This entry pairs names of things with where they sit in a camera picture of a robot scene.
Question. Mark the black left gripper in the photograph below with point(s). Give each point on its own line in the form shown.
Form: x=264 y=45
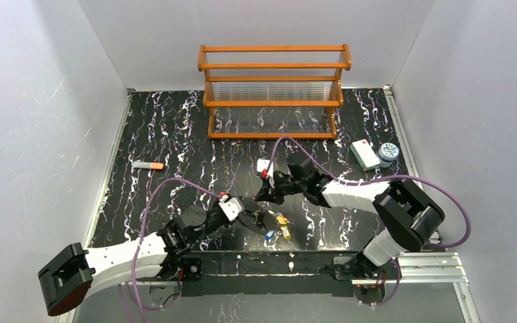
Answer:
x=245 y=214

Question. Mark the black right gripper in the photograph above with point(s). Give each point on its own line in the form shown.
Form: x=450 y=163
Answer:
x=274 y=186

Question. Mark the blue key tag front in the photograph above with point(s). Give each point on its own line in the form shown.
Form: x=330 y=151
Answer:
x=269 y=236

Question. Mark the cluster of tagged keys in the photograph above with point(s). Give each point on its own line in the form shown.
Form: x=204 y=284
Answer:
x=276 y=227

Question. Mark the yellow key tag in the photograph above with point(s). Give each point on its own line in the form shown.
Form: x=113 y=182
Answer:
x=285 y=232

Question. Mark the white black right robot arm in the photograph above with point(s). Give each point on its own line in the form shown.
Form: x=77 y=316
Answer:
x=409 y=215

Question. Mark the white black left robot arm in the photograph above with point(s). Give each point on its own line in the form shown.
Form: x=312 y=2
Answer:
x=75 y=272

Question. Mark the white rectangular box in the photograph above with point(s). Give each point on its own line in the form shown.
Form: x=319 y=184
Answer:
x=365 y=155

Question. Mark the orange wooden shelf rack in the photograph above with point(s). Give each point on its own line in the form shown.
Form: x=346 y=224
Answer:
x=266 y=92

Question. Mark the blue white round tin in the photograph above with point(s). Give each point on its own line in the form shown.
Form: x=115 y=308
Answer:
x=387 y=153

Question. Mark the orange grey marker pen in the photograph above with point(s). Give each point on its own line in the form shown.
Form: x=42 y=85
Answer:
x=147 y=165

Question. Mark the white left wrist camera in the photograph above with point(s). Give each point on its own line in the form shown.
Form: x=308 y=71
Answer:
x=231 y=207

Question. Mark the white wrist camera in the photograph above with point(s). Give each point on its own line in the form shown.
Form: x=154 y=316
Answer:
x=264 y=168
x=231 y=207

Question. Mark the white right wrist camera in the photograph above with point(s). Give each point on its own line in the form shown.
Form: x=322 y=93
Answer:
x=264 y=168

